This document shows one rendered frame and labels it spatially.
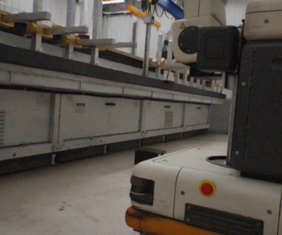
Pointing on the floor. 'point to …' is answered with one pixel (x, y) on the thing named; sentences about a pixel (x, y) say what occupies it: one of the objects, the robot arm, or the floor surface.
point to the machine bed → (138, 126)
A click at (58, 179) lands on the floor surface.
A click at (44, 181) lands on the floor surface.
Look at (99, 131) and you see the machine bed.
